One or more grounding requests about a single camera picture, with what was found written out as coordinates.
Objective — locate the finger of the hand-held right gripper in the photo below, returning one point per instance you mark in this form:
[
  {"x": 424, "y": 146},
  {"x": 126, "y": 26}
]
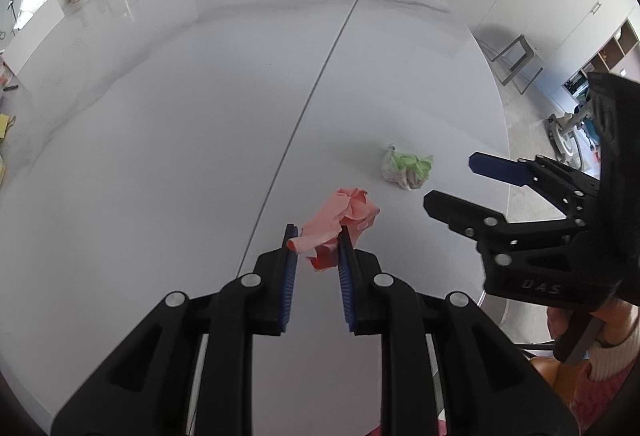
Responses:
[
  {"x": 455, "y": 208},
  {"x": 497, "y": 167}
]

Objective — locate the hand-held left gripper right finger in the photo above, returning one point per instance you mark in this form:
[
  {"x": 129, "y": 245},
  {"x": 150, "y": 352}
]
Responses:
[{"x": 347, "y": 291}]

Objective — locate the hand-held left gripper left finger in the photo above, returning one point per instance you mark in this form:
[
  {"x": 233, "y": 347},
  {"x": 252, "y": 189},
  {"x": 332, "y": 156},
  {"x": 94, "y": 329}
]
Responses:
[{"x": 289, "y": 286}]

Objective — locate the green white wrapper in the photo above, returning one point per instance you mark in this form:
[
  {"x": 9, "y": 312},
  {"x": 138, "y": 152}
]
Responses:
[{"x": 406, "y": 168}]

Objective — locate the pink paper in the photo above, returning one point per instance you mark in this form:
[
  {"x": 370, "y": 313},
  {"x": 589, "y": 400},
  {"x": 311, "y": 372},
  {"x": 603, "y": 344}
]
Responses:
[{"x": 345, "y": 211}]

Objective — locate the person's right hand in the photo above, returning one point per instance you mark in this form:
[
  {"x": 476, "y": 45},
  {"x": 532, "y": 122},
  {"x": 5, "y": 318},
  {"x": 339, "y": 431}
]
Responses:
[{"x": 614, "y": 323}]

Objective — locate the grey floor cleaner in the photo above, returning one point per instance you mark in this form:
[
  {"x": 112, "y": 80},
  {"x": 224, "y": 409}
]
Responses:
[{"x": 567, "y": 138}]

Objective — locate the grey metal stool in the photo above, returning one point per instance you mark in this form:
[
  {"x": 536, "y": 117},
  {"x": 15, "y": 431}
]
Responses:
[{"x": 517, "y": 61}]

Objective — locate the open shelf unit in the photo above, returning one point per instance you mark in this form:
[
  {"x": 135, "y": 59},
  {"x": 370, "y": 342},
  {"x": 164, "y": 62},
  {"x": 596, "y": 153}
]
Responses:
[{"x": 607, "y": 56}]

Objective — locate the yellow sticky notepad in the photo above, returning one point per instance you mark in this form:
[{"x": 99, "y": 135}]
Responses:
[{"x": 6, "y": 128}]

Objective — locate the white board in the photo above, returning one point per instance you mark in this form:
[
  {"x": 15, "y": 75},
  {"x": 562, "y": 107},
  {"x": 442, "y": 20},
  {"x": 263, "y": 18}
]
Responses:
[{"x": 40, "y": 36}]

